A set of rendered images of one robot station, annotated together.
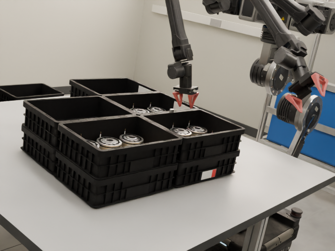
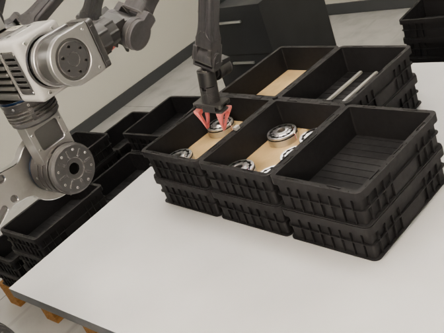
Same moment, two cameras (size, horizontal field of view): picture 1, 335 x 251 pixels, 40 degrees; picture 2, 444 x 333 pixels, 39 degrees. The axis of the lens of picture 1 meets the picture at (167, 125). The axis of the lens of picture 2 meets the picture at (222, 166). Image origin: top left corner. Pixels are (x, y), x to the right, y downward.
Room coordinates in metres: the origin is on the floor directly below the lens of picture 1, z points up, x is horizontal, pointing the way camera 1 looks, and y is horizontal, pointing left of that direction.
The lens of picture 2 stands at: (3.92, 0.20, 1.79)
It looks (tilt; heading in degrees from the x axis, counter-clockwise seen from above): 28 degrees down; 189
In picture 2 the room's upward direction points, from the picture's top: 22 degrees counter-clockwise
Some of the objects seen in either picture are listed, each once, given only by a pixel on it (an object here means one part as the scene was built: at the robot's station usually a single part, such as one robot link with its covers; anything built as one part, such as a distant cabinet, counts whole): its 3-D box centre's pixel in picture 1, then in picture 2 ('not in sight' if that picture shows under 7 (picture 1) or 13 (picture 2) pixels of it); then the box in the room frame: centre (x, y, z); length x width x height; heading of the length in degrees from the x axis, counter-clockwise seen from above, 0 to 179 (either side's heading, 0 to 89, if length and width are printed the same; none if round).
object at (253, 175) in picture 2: (150, 104); (272, 136); (2.18, 0.10, 0.92); 0.40 x 0.30 x 0.02; 135
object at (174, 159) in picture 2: (193, 124); (208, 127); (1.97, -0.11, 0.92); 0.40 x 0.30 x 0.02; 135
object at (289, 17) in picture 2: not in sight; (277, 56); (0.23, 0.17, 0.45); 0.62 x 0.45 x 0.90; 140
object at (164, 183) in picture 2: (186, 157); (222, 165); (1.97, -0.11, 0.76); 0.40 x 0.30 x 0.12; 135
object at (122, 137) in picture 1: (131, 138); not in sight; (1.81, 0.14, 0.86); 0.10 x 0.10 x 0.01
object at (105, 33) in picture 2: (227, 1); (98, 37); (2.47, -0.20, 1.45); 0.09 x 0.08 x 0.12; 50
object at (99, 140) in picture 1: (109, 141); not in sight; (1.74, 0.22, 0.86); 0.10 x 0.10 x 0.01
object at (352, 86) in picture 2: (79, 121); (347, 88); (1.90, 0.38, 0.87); 0.40 x 0.30 x 0.11; 135
